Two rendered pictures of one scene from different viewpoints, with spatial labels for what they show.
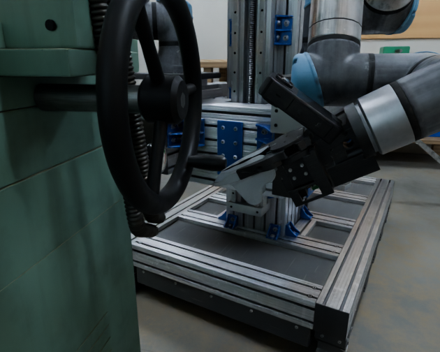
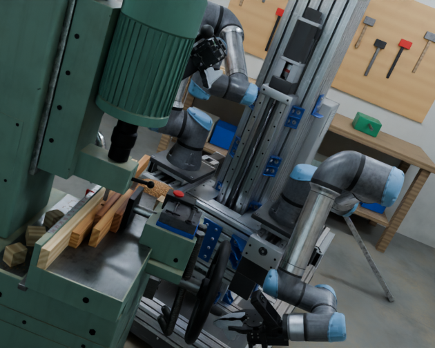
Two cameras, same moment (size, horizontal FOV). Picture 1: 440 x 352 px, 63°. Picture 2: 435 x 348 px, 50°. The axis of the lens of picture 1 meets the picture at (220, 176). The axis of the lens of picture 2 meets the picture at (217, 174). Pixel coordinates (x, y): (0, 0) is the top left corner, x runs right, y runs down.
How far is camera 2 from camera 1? 0.98 m
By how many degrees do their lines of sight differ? 12
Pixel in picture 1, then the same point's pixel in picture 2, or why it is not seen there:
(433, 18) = (413, 100)
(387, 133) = (295, 337)
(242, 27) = (244, 154)
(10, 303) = not seen: outside the picture
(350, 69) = (292, 292)
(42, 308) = not seen: outside the picture
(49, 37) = (172, 263)
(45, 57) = (170, 275)
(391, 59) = (311, 294)
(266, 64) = (252, 187)
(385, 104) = (297, 326)
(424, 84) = (313, 326)
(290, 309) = not seen: outside the picture
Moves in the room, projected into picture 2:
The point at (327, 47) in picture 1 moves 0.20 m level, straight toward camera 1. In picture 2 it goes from (286, 277) to (282, 320)
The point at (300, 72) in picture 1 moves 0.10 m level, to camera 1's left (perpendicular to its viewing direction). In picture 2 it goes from (271, 284) to (238, 276)
